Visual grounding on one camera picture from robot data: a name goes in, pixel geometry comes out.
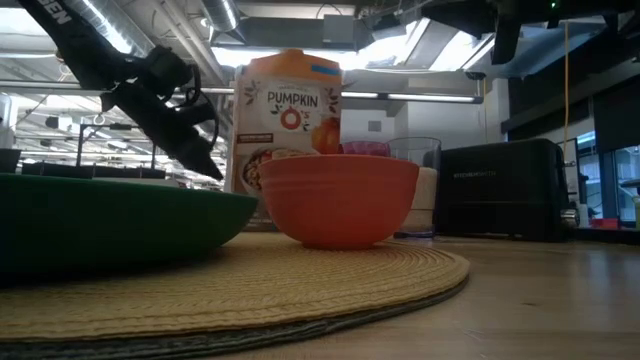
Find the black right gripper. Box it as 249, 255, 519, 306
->
424, 0, 621, 66

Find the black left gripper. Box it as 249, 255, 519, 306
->
99, 82, 225, 181

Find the pumpkin cereal box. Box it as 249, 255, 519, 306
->
223, 48, 344, 232

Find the green plate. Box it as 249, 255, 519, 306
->
0, 172, 260, 282

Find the orange bowl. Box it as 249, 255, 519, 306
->
257, 153, 420, 251

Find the fluorescent light tube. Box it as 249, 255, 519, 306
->
341, 91, 484, 105

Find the yellow woven round placemat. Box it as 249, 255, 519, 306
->
0, 231, 471, 359

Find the pink translucent cup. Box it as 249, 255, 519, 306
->
341, 140, 392, 158

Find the black toaster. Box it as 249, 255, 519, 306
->
433, 138, 581, 243

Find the clear glass of milk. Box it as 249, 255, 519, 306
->
387, 136, 443, 239

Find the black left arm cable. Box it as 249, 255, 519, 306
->
185, 63, 222, 149

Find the silver ceiling duct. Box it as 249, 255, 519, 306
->
199, 0, 242, 34

